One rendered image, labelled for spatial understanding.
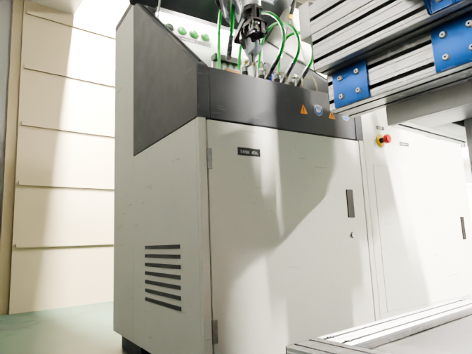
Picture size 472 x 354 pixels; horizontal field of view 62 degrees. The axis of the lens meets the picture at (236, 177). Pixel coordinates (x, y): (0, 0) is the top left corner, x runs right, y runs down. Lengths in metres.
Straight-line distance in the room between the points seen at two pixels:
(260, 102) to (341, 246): 0.56
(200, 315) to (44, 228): 2.30
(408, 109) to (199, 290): 0.69
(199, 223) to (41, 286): 2.31
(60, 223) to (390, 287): 2.46
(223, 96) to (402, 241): 0.91
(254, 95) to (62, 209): 2.32
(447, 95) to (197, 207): 0.66
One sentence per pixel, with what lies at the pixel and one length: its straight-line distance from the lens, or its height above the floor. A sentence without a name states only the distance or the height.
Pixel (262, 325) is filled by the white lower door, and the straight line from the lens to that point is 1.21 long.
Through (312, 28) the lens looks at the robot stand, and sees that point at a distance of 1.00.
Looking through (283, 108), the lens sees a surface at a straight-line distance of 1.33.
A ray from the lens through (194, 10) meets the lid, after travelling 1.97.
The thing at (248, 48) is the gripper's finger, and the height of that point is 1.17.
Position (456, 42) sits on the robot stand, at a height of 0.77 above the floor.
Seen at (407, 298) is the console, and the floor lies 0.20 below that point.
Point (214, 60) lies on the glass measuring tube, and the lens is 1.90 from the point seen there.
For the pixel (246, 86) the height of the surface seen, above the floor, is 0.91.
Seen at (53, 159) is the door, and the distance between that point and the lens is 3.36.
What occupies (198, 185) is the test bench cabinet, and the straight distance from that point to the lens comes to 1.11.
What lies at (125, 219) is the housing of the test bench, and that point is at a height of 0.54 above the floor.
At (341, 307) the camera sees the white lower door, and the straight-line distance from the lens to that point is 1.42.
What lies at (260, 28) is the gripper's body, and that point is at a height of 1.23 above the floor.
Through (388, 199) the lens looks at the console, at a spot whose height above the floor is 0.57.
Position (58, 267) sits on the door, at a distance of 3.31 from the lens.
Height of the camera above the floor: 0.44
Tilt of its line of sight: 9 degrees up
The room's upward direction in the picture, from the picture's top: 2 degrees counter-clockwise
